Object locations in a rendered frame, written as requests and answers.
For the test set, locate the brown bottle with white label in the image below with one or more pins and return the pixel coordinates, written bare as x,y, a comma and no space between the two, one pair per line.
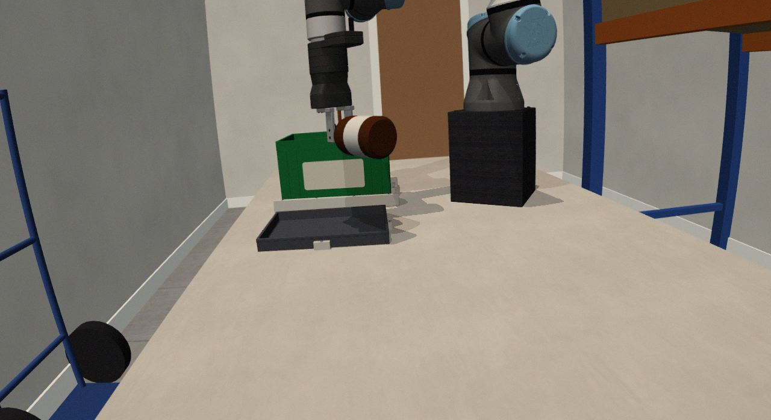
366,136

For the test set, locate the green plastic crate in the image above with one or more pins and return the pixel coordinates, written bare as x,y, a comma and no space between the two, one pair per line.
315,168

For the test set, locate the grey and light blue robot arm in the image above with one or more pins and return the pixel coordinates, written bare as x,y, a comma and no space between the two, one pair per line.
511,32

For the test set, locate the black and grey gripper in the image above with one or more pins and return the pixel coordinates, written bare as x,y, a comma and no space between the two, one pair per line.
328,63

